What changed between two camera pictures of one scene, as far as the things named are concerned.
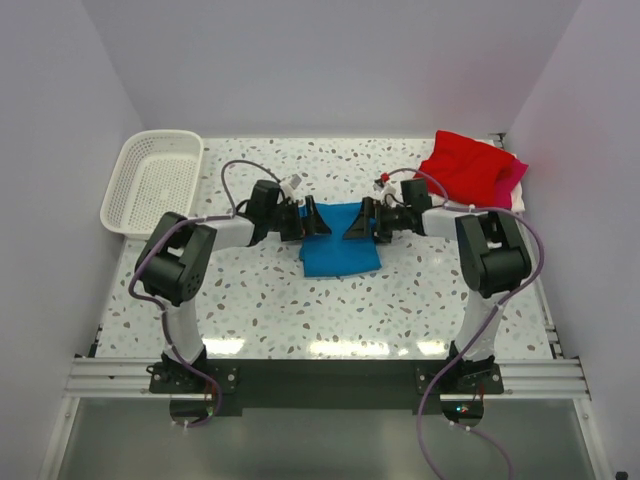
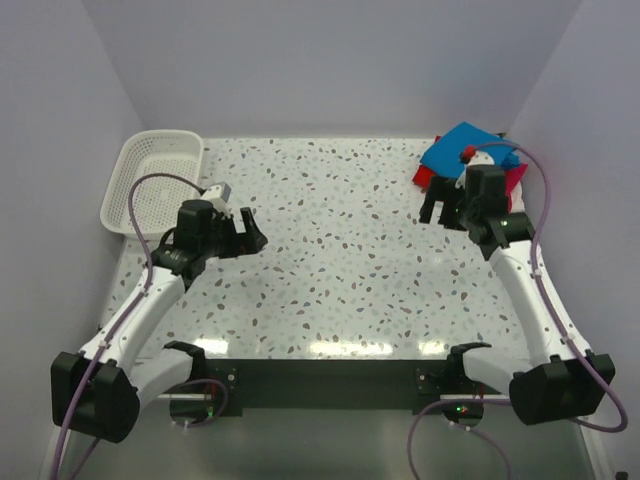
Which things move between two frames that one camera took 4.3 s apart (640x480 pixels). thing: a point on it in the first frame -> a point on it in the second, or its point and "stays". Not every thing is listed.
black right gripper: x=360 y=229 -> x=441 y=189
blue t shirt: x=331 y=254 -> x=447 y=155
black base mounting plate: x=326 y=385 stays
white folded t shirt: x=517 y=200 stays
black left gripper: x=312 y=222 -> x=248 y=242
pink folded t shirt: x=506 y=181 stays
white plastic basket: x=158 y=172 stays
